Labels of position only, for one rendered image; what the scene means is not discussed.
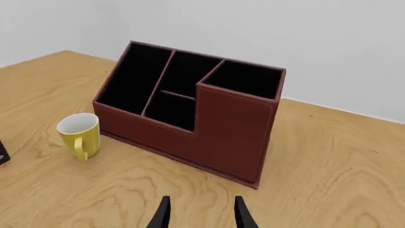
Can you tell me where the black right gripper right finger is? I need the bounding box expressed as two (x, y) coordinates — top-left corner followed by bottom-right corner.
(234, 196), (261, 228)

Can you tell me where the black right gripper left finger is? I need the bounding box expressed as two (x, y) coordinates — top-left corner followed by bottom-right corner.
(145, 196), (171, 228)

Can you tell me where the yellow and white mug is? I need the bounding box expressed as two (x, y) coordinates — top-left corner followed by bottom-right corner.
(56, 112), (101, 163)

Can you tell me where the red-brown desk caddy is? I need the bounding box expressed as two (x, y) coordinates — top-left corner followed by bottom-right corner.
(92, 40), (287, 190)

